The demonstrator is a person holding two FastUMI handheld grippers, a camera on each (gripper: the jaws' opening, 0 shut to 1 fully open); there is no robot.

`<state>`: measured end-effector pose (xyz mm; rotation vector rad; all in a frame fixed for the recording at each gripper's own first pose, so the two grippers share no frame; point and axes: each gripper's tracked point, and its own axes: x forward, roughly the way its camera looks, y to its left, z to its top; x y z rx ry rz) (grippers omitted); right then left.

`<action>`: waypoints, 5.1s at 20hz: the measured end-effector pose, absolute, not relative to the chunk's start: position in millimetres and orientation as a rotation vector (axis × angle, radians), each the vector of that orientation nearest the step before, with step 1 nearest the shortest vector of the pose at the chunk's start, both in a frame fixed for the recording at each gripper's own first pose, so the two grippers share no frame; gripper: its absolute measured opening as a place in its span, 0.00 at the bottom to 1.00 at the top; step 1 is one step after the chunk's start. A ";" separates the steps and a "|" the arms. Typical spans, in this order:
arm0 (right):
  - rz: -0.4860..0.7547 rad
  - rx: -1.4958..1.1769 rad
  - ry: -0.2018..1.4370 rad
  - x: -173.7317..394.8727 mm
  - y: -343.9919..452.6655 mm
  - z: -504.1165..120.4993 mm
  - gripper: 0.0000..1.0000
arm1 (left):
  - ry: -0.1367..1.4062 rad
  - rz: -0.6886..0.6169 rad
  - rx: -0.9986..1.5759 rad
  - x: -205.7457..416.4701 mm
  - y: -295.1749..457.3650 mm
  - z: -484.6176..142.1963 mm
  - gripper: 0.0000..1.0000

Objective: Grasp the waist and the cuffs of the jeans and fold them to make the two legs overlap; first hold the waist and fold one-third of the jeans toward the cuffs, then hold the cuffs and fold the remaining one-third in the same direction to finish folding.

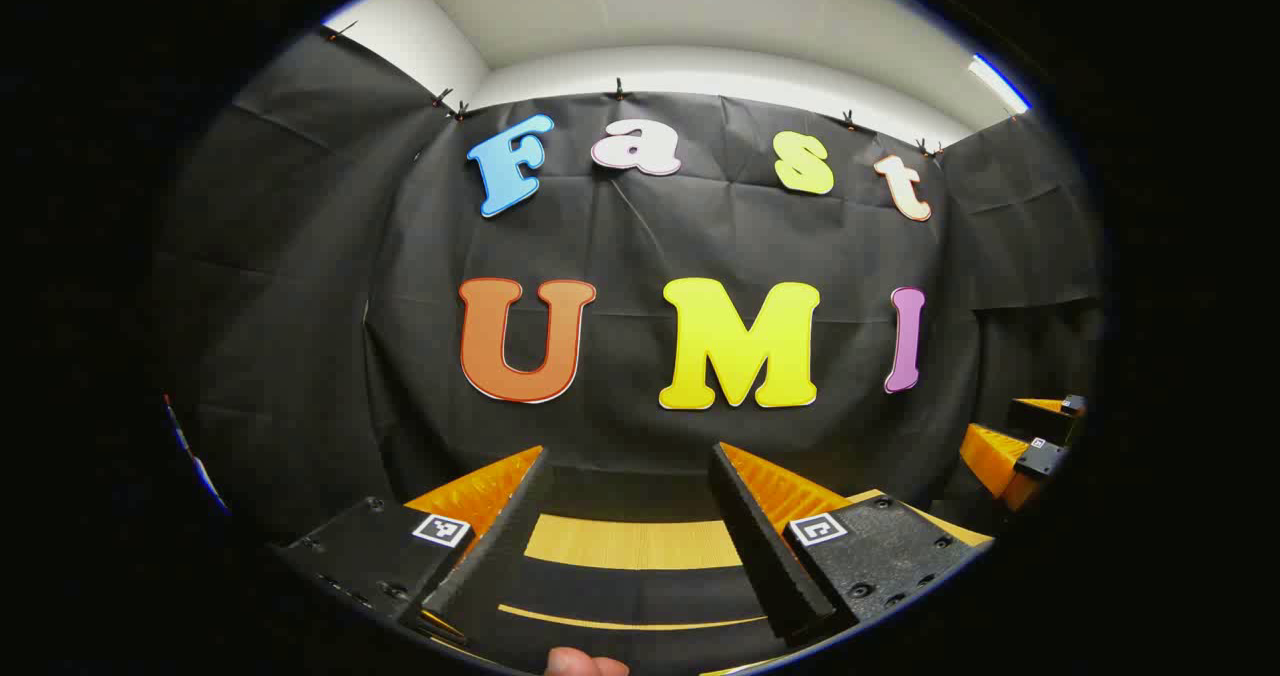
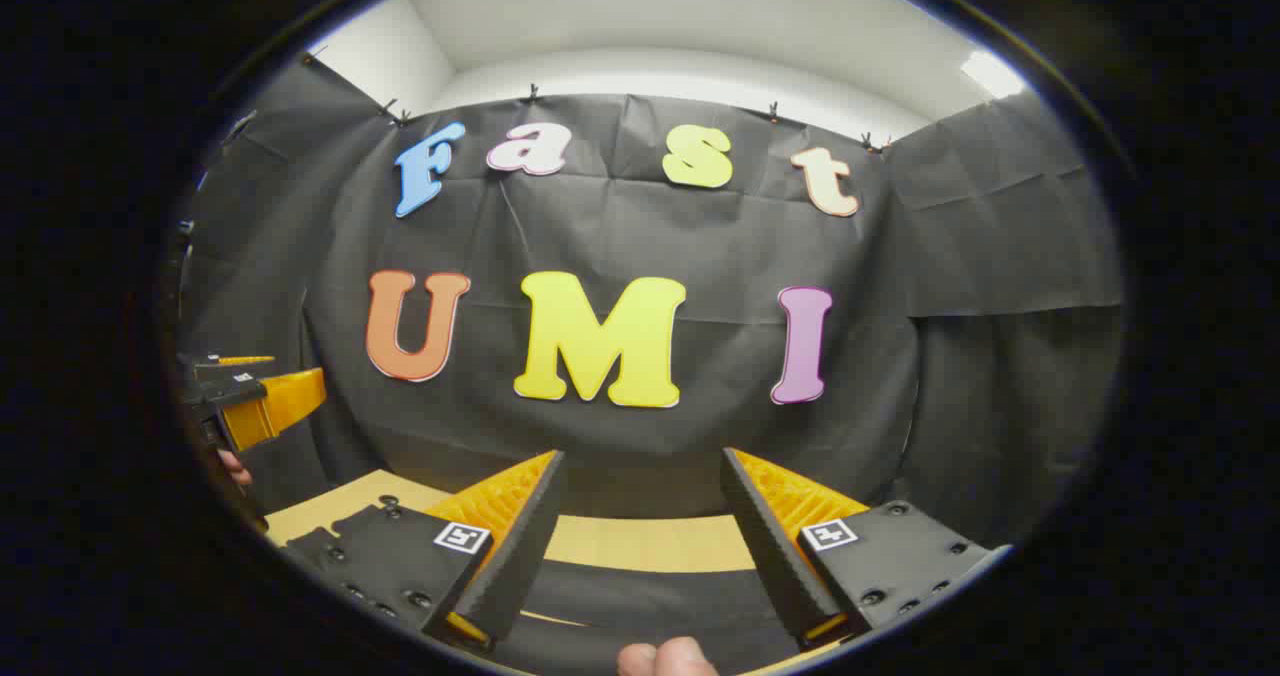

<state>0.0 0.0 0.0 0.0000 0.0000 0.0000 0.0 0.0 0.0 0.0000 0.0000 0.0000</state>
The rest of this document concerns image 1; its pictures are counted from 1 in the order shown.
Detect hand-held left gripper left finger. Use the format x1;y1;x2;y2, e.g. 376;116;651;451
270;444;554;657

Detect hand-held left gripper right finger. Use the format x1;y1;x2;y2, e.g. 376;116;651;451
708;442;993;649

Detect dark grey jeans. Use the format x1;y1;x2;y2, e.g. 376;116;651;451
495;468;791;662

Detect black backdrop cloth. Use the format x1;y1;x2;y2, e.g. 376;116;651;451
160;31;1106;547

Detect ceiling light panel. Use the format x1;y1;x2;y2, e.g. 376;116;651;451
966;52;1033;117

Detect row of black cloth clips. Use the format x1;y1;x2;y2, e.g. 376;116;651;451
325;21;946;159

